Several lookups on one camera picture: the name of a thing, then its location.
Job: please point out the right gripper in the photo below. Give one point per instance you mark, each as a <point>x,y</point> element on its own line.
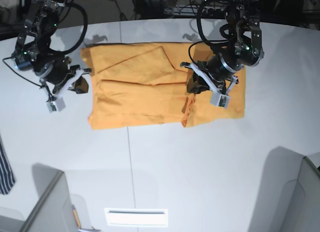
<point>58,76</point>

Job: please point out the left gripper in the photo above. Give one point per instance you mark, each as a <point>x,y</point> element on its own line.
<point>220,71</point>

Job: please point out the orange T-shirt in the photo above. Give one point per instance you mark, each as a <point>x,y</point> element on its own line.
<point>144,84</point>

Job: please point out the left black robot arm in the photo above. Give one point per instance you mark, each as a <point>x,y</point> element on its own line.
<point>241,46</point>

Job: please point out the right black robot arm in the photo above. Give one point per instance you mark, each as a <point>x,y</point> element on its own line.
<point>33,50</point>

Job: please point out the navy white striped shirt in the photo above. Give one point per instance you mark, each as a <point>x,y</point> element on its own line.
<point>7,178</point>

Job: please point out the left grey bin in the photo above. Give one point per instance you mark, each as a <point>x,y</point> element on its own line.
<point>56,210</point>

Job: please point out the grey bin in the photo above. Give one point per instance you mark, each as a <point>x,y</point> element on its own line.
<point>288,198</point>
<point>56,210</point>

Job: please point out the white paper label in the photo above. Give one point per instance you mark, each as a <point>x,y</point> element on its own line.
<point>137,217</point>

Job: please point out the right grey bin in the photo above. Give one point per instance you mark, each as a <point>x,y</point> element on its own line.
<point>288,198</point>

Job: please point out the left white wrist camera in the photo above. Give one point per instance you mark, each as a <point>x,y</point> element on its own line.
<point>220,100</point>

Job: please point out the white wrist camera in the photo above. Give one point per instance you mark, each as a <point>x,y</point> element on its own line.
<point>220,100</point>
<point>56,105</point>

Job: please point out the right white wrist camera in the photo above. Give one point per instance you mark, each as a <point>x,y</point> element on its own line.
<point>56,105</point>

